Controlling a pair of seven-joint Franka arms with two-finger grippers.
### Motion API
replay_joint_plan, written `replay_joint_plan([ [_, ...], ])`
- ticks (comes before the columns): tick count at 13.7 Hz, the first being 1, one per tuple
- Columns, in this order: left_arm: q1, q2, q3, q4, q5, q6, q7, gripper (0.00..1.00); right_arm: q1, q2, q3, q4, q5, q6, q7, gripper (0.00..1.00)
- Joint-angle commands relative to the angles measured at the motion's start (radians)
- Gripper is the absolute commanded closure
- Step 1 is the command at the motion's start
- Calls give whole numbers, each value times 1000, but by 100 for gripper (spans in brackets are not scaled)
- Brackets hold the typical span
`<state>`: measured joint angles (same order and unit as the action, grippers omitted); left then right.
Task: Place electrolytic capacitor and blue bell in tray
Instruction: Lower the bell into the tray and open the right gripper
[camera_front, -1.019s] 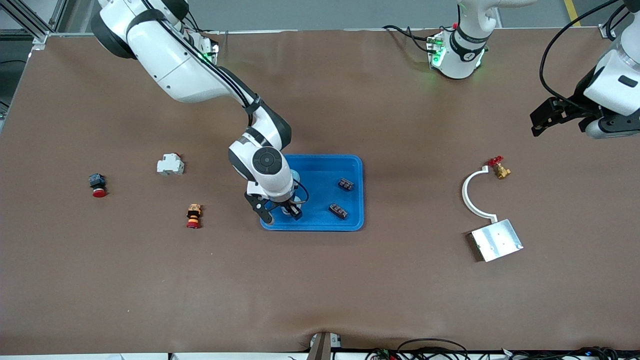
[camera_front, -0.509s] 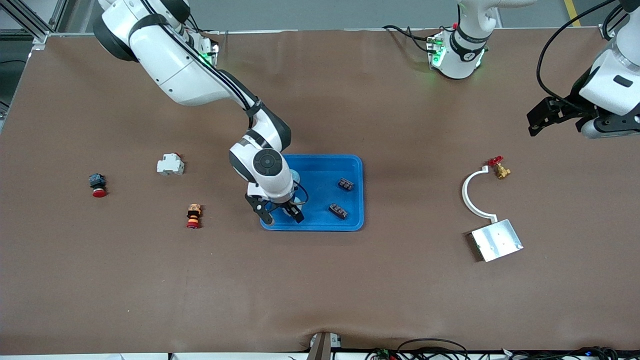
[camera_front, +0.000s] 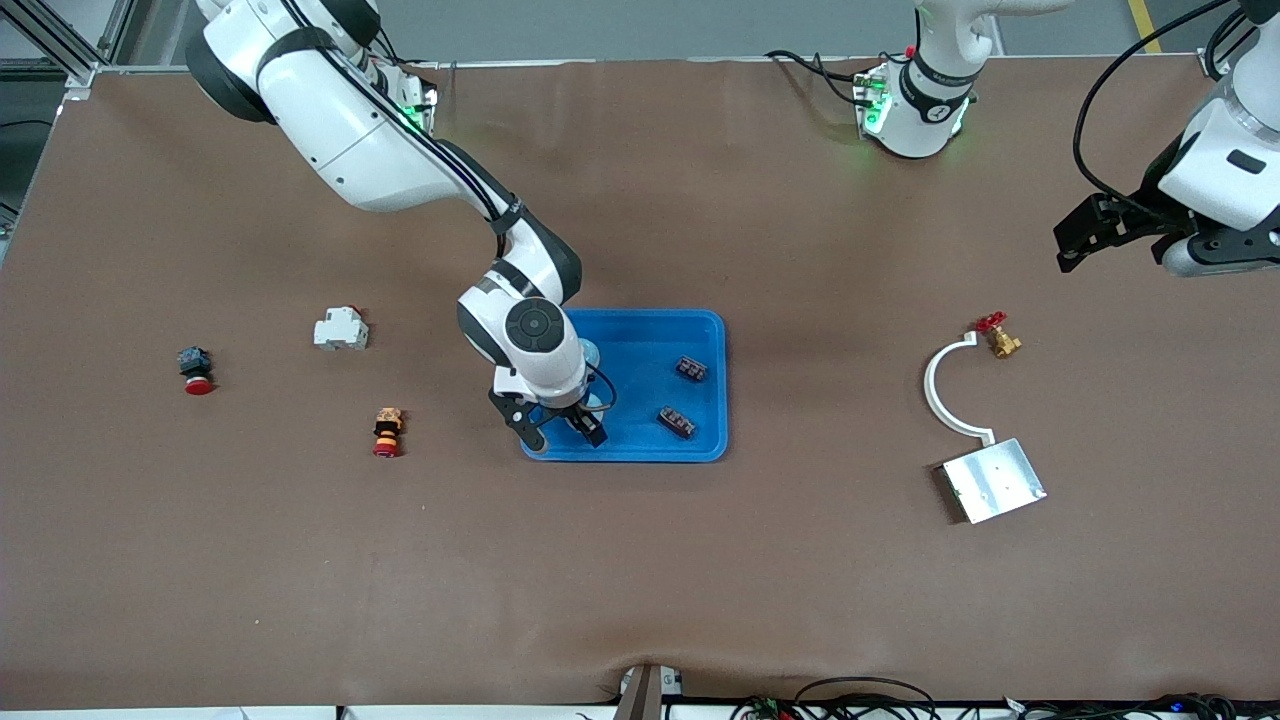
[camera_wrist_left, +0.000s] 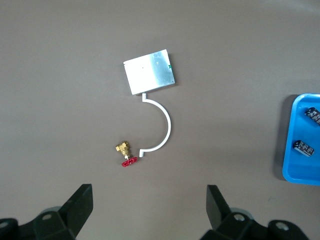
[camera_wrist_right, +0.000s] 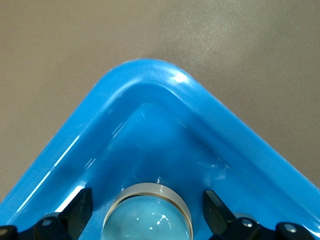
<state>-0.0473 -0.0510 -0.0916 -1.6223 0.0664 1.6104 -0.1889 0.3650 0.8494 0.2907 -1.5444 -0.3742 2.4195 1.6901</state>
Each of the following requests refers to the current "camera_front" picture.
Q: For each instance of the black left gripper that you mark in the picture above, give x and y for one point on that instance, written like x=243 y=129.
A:
x=1137 y=214

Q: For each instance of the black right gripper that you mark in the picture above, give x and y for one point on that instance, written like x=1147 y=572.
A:
x=577 y=415

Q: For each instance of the blue desk bell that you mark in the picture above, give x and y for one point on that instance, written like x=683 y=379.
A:
x=592 y=352
x=597 y=403

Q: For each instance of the dark terminal block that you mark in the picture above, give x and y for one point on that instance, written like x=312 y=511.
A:
x=692 y=369
x=677 y=422

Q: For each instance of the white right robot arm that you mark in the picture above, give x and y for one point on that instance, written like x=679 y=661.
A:
x=360 y=130

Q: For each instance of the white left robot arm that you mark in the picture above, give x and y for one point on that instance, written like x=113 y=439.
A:
x=925 y=110

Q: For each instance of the blue plastic tray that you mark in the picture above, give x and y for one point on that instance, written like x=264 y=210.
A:
x=650 y=340

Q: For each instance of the red yellow push button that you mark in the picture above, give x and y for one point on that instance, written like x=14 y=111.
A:
x=388 y=430

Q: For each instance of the white semicircular pipe clamp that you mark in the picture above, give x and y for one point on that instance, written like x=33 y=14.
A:
x=928 y=388

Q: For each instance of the white circuit breaker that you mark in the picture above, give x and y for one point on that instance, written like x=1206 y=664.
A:
x=340 y=332

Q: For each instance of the silver metal box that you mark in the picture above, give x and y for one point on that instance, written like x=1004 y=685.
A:
x=995 y=480

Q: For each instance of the red mushroom button blue block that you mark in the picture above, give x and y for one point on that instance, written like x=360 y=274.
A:
x=197 y=385

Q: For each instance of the metal table edge bracket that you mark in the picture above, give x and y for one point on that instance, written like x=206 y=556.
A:
x=642 y=695

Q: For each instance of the aluminium frame strut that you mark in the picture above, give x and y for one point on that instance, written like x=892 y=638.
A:
x=80 y=76

